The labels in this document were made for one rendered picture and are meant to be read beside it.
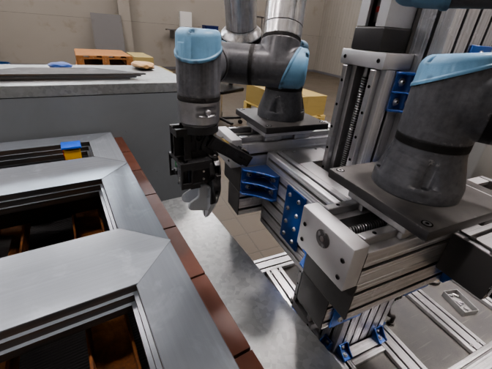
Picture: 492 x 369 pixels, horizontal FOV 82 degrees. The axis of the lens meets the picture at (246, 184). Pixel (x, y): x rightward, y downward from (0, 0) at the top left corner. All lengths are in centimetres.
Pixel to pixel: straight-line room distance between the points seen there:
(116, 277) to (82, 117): 87
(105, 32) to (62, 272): 937
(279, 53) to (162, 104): 89
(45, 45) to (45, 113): 902
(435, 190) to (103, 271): 60
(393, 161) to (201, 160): 34
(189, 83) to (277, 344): 56
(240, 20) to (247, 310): 73
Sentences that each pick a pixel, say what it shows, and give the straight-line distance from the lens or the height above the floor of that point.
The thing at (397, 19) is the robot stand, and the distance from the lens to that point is 76.
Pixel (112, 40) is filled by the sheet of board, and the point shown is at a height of 78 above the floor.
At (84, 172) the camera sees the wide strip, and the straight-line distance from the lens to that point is 99.
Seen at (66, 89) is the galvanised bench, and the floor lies 103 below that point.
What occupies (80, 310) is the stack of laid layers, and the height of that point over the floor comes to 85.
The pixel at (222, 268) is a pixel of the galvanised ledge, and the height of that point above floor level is 68.
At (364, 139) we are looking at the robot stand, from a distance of 76.
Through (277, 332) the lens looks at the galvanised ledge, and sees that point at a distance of 72.
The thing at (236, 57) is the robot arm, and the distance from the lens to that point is 57.
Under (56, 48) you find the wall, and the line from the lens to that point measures 1030.
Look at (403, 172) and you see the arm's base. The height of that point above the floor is 108.
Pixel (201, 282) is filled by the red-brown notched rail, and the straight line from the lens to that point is 60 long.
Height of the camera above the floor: 127
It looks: 28 degrees down
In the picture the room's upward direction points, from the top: 4 degrees clockwise
